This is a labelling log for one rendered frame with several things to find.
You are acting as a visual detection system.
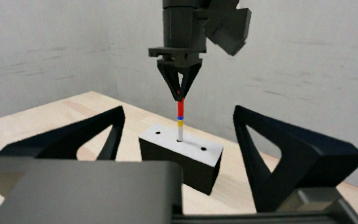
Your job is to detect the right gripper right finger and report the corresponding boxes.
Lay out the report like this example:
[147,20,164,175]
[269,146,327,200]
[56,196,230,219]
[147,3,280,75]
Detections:
[232,105,358,213]

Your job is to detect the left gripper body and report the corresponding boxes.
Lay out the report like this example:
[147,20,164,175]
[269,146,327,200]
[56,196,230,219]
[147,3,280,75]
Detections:
[148,7,207,68]

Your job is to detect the red pin with yellow and blue bands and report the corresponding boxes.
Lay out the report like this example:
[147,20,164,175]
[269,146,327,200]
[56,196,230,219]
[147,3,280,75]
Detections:
[178,97,184,141]

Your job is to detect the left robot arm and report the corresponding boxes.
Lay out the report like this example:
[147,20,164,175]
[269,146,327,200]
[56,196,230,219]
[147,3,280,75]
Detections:
[162,0,252,57]

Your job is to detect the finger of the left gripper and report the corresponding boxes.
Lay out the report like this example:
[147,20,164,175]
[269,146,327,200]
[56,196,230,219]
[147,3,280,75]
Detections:
[157,63,195,102]
[170,62,202,99]

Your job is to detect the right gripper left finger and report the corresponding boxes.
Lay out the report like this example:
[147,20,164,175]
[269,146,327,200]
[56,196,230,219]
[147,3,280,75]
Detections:
[0,105,126,160]

